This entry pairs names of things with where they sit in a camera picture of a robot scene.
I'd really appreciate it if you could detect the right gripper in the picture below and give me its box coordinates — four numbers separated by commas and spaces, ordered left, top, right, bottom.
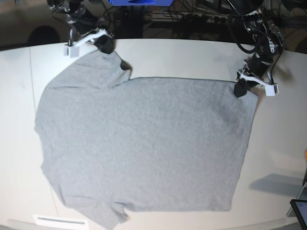
83, 29, 115, 54

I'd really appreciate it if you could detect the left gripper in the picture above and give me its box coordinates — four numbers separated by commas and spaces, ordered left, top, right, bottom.
234, 68, 266, 98

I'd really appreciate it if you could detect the grey T-shirt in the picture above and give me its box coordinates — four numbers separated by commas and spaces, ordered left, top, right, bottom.
35, 51, 258, 230

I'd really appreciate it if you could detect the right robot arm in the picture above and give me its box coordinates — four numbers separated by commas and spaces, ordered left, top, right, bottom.
47, 0, 115, 58

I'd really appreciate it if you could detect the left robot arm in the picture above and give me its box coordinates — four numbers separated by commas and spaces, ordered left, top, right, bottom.
227, 0, 284, 98

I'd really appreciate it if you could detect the blue plastic part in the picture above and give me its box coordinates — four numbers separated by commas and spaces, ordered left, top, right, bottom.
108, 0, 173, 6

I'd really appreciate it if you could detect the white power strip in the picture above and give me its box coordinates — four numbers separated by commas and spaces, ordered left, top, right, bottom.
150, 11, 227, 24

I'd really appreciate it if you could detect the black tablet screen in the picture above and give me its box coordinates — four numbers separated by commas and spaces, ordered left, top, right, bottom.
290, 199, 307, 230

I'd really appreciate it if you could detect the white label on table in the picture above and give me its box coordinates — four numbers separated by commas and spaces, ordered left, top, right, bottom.
33, 214, 88, 225

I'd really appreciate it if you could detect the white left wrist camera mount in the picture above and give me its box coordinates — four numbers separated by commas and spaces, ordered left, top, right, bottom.
234, 68, 279, 98

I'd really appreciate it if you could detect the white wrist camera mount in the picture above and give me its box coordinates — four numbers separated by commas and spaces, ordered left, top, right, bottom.
63, 30, 107, 58
234, 68, 279, 98

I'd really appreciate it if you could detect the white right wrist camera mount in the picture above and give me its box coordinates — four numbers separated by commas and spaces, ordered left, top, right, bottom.
63, 30, 107, 58

